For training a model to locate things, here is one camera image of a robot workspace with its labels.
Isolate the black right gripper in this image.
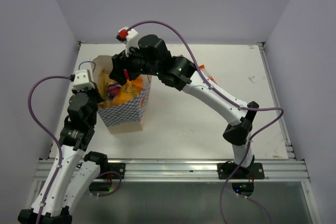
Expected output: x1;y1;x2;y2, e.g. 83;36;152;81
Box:
109;41;160;86

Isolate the orange yellow candy bag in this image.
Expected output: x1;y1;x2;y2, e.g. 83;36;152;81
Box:
102;77;143;108

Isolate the purple Fox's candy bag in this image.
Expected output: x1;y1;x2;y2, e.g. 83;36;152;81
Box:
107;83;122;100

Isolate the blue checkered paper bag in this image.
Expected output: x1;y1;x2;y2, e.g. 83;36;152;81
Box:
78;56;152;134

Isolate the clear orange snack packet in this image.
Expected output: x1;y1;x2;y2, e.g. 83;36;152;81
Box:
199;65;216;83

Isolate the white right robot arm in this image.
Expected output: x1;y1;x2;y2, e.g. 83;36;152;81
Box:
109;30;258;178

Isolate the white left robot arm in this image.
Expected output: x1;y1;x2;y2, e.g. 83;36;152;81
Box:
18;88;109;223

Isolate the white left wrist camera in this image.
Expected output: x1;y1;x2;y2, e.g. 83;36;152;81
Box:
72;69;95;91

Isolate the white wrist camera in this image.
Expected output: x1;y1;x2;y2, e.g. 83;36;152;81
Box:
72;69;95;91
116;27;140;57

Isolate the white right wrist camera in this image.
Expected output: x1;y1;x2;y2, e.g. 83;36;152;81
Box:
116;27;140;57

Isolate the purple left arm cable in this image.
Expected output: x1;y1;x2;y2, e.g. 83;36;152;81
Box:
27;76;77;224

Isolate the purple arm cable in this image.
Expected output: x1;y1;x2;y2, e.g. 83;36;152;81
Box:
27;76;77;224
127;20;285;224

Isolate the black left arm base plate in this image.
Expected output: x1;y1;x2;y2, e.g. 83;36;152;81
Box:
96;163;126;181

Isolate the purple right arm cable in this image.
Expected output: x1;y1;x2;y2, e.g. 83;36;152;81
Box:
127;20;285;224

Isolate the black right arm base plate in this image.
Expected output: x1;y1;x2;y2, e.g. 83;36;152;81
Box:
217;161;265;180

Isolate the aluminium table frame rail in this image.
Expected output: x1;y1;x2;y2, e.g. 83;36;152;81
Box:
25;40;322;224

